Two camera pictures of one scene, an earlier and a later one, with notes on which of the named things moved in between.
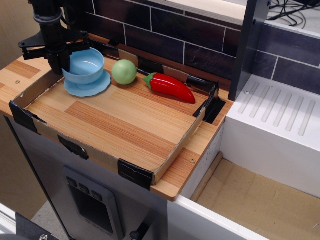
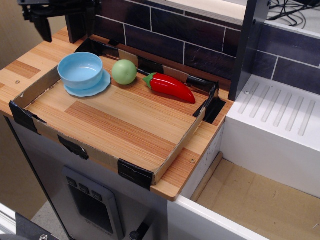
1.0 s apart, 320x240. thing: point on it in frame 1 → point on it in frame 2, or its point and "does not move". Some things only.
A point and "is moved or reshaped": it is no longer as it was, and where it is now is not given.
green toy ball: (124, 72) does not move
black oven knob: (140, 233) does not move
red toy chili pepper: (166, 85) does not move
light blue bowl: (86, 65) is moved or reshaped
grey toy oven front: (93, 201) does not move
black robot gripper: (53, 39) → (34, 9)
